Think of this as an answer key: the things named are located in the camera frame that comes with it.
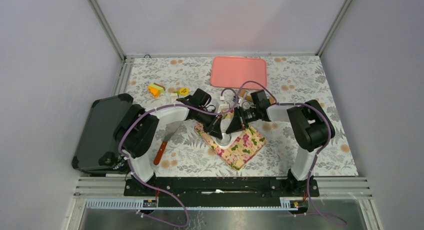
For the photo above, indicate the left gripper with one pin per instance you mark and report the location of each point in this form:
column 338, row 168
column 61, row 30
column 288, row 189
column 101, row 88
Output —
column 215, row 130

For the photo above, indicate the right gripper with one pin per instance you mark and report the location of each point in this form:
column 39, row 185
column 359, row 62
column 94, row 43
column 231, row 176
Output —
column 236, row 124

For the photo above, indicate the white dough ball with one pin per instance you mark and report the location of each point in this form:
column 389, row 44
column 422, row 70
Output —
column 227, row 138

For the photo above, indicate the floral cutting board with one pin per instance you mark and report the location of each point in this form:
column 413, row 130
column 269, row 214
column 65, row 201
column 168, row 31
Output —
column 246, row 146

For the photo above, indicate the metal scraper red handle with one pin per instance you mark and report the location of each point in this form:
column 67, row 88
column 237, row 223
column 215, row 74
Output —
column 170, row 129

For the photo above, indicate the pink plastic tray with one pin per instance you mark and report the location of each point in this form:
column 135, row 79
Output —
column 232, row 72

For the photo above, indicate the wooden double-ended roller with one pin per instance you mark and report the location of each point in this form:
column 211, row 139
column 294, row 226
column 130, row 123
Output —
column 244, row 94

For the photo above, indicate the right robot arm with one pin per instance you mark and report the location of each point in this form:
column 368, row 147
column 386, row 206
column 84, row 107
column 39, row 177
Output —
column 311, row 127

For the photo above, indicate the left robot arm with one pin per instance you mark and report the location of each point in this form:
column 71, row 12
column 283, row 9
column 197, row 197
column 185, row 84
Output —
column 137, row 129

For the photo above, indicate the yellow round token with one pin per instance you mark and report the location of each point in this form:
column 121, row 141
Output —
column 184, row 91

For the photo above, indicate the orange green toy block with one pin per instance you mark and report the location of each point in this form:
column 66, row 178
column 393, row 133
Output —
column 156, row 89

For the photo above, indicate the black case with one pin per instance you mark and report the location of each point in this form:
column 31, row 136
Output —
column 97, row 150

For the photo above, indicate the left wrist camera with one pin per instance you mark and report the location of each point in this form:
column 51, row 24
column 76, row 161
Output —
column 223, row 106

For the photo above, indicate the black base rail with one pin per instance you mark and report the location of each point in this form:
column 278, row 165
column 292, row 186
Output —
column 217, row 192

